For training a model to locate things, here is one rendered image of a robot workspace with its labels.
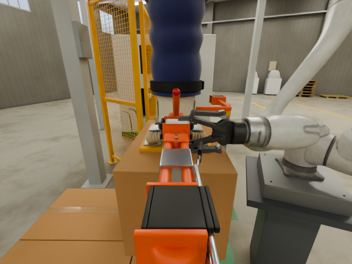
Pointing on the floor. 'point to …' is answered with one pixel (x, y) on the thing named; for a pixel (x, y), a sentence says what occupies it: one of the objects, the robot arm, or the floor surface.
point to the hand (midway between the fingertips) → (176, 131)
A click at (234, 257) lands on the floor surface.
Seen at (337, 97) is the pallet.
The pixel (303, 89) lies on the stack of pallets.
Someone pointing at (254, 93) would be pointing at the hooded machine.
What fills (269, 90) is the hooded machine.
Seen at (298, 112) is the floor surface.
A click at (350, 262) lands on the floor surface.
